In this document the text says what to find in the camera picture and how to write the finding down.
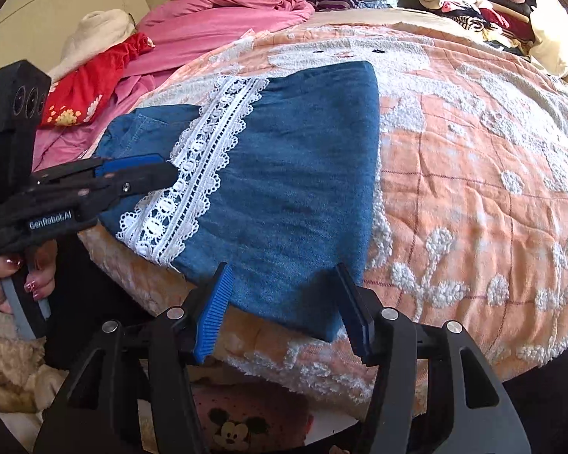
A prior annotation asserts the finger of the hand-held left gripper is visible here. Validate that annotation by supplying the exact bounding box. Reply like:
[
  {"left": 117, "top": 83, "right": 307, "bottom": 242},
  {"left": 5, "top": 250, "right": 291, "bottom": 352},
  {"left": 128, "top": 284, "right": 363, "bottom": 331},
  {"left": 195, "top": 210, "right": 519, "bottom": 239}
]
[
  {"left": 32, "top": 153, "right": 164, "bottom": 186},
  {"left": 75, "top": 164, "right": 179, "bottom": 200}
]

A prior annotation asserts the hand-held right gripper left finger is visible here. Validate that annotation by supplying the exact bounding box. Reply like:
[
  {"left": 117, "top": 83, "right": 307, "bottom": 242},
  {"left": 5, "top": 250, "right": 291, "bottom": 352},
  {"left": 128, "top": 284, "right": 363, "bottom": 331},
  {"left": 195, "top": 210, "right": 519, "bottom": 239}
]
[{"left": 33, "top": 263, "right": 234, "bottom": 454}]

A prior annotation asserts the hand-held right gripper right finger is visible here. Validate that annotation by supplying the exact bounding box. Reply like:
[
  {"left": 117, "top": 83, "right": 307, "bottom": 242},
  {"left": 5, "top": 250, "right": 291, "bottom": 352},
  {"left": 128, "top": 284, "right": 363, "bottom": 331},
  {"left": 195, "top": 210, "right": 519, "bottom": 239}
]
[{"left": 334, "top": 263, "right": 533, "bottom": 454}]

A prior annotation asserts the blue denim skirt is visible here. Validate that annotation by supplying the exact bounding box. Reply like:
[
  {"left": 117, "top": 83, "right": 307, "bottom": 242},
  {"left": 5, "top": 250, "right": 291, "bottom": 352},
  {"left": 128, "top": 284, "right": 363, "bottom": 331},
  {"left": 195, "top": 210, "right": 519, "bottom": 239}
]
[{"left": 95, "top": 61, "right": 382, "bottom": 344}]

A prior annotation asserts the red floral cloth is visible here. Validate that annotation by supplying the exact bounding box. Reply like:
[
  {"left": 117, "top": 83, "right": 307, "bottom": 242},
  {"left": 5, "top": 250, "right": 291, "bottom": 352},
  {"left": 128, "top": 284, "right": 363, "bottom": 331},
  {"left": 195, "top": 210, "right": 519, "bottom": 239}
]
[{"left": 38, "top": 32, "right": 156, "bottom": 127}]

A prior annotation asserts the pink cartoon mouse slipper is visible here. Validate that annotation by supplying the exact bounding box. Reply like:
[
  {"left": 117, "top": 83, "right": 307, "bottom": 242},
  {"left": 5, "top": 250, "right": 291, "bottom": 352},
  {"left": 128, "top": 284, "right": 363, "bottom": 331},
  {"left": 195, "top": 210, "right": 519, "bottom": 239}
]
[{"left": 189, "top": 378, "right": 313, "bottom": 454}]

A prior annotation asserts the cream fleece cloth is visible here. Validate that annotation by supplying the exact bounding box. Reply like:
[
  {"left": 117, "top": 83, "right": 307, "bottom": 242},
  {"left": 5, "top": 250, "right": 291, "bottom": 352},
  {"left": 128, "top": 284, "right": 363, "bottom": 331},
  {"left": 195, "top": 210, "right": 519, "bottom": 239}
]
[{"left": 59, "top": 9, "right": 133, "bottom": 81}]

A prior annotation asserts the cream wardrobe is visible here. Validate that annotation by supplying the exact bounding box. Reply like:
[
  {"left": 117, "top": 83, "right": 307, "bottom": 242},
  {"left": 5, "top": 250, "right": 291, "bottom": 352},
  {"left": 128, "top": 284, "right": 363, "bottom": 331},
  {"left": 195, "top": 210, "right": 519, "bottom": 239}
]
[{"left": 0, "top": 0, "right": 152, "bottom": 58}]

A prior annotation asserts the pink quilt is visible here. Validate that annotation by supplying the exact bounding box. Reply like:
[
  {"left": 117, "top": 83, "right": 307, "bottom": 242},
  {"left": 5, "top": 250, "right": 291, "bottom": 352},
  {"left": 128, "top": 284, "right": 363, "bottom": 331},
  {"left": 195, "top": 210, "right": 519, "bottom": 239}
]
[{"left": 31, "top": 0, "right": 315, "bottom": 171}]

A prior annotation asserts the peach tufted blanket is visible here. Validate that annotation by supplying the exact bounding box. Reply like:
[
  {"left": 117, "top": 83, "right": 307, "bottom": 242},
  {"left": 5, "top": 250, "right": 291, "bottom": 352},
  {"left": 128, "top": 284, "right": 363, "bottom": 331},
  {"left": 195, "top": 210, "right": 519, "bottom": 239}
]
[{"left": 83, "top": 9, "right": 568, "bottom": 407}]

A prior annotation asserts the beige fleece garment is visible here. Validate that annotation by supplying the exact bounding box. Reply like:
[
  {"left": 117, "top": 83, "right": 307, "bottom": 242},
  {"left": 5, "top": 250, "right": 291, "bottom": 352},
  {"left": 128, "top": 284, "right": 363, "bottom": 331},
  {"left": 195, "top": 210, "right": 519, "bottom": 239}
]
[{"left": 0, "top": 293, "right": 72, "bottom": 436}]

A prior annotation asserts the purple striped cloth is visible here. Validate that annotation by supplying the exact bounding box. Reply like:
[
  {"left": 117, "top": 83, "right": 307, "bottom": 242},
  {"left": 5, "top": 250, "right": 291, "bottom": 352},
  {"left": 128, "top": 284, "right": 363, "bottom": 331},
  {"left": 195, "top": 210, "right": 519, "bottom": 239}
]
[{"left": 305, "top": 0, "right": 365, "bottom": 10}]

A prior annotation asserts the white pillow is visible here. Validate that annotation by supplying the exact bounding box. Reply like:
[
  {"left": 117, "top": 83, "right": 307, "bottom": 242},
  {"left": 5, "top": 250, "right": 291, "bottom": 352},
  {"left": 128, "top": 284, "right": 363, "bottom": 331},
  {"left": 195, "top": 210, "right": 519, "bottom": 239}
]
[{"left": 530, "top": 16, "right": 568, "bottom": 79}]

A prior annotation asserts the pile of folded clothes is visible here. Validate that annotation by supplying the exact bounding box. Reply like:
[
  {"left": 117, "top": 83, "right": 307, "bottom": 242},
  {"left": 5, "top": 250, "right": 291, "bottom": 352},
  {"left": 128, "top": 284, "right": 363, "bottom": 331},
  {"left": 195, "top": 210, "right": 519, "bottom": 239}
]
[{"left": 414, "top": 0, "right": 538, "bottom": 58}]

